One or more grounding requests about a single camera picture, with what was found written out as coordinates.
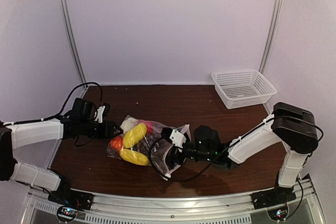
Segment orange fake fruit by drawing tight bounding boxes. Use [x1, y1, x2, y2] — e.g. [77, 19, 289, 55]
[110, 136, 123, 152]

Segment white plastic basket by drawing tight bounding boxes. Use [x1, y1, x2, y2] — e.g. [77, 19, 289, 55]
[211, 70, 277, 109]

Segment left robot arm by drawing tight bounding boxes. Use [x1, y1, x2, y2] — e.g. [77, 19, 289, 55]
[1, 98, 123, 205]

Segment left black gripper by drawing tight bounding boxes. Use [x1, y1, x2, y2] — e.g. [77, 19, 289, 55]
[79, 119, 123, 139]

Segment aluminium wall post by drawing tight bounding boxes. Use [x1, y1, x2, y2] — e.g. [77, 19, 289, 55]
[59, 0, 86, 83]
[259, 0, 283, 73]

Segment aluminium front rail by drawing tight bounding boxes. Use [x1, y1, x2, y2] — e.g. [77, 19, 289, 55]
[26, 179, 323, 224]

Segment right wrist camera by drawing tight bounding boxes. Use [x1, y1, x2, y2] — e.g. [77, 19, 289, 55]
[161, 127, 187, 149]

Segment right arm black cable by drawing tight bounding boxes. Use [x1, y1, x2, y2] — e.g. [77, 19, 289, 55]
[148, 140, 234, 183]

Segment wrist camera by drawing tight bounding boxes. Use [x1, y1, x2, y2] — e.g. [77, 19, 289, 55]
[161, 127, 187, 149]
[94, 103, 110, 123]

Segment clear zip top bag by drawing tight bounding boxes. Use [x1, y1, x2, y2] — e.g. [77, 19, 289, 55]
[107, 115, 191, 180]

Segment yellow fake banana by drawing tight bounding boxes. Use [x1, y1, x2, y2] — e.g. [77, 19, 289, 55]
[119, 148, 149, 166]

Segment left aluminium wall post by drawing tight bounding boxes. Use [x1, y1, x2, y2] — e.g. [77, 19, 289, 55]
[59, 0, 86, 83]

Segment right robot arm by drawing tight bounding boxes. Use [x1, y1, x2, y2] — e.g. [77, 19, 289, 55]
[161, 102, 323, 204]

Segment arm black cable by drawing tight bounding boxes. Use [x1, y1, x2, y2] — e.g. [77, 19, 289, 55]
[148, 140, 234, 183]
[10, 81, 103, 125]

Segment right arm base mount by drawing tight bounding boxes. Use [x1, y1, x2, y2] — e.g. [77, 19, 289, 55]
[251, 187, 296, 209]

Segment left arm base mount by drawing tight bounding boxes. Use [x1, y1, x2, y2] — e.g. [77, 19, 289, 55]
[44, 189, 93, 210]

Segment purple fake grapes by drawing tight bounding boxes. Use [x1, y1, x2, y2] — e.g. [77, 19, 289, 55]
[136, 134, 161, 158]

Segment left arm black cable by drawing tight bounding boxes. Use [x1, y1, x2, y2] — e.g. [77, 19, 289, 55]
[10, 81, 103, 125]

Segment right aluminium wall post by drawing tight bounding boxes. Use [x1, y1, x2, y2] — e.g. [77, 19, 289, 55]
[259, 0, 283, 73]

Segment white fake garlic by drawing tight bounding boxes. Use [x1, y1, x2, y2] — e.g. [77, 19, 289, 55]
[120, 118, 138, 133]

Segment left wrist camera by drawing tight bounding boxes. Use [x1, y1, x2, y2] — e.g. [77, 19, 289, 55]
[94, 103, 110, 123]

